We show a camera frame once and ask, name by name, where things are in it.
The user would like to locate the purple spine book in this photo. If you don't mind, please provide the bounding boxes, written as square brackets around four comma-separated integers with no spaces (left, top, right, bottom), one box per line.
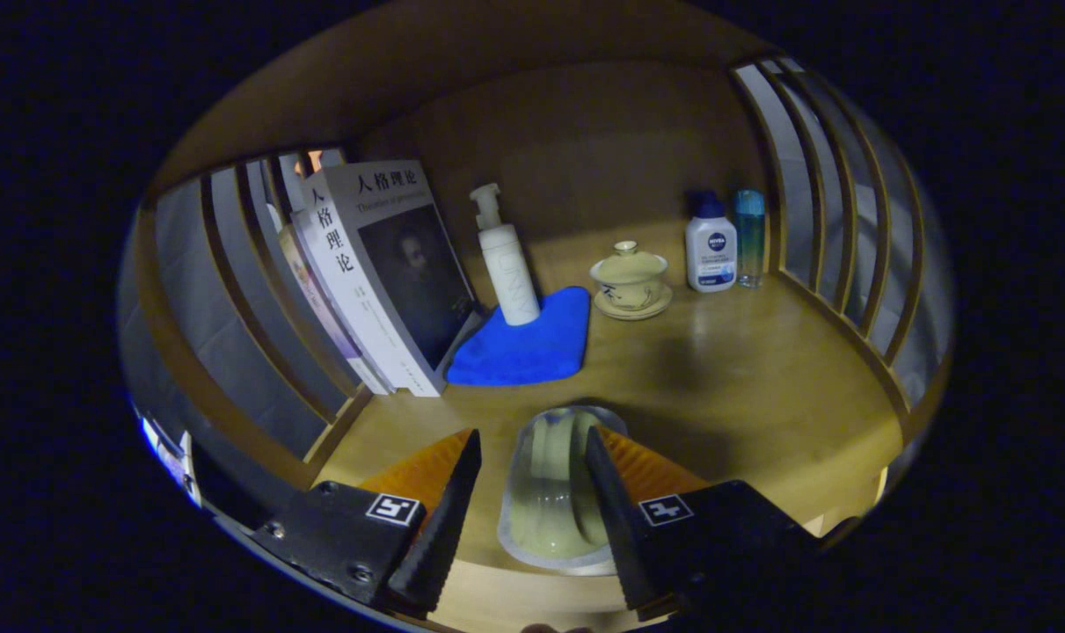
[266,204,361,370]

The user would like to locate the wooden countertop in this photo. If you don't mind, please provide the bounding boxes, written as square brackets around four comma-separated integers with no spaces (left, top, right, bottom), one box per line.
[308,220,907,616]

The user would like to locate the cream saucer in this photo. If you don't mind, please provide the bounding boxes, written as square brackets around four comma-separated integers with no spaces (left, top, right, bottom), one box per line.
[593,283,674,321]

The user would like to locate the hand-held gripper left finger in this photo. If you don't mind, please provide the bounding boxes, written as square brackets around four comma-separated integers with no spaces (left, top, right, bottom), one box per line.
[251,428,483,616]

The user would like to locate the blue cloth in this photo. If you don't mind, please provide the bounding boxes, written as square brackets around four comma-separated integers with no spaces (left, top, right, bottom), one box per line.
[446,286,592,388]

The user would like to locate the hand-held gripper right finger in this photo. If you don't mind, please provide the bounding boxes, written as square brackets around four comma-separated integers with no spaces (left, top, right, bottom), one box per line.
[583,426,823,623]

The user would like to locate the white book with dark cover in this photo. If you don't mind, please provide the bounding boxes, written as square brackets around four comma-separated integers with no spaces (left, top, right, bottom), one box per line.
[302,160,485,398]

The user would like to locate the white lotion bottle blue cap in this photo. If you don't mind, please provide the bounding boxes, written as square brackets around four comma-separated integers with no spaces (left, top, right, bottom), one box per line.
[684,191,739,293]

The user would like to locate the wooden cabinet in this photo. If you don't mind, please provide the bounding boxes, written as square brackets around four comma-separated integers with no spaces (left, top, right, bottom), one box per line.
[123,0,955,633]

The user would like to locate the teal bottle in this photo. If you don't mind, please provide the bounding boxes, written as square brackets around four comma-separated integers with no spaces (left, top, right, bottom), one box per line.
[733,189,767,289]

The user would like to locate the white pump bottle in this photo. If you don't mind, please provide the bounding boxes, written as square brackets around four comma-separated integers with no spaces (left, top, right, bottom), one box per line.
[469,183,542,327]

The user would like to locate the cream lidded tea cup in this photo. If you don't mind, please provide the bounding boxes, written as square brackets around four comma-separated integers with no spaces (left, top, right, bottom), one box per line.
[589,240,669,310]

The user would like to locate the pale green item clear pack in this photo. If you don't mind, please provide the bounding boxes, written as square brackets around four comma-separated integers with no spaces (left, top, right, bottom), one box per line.
[497,404,630,577]

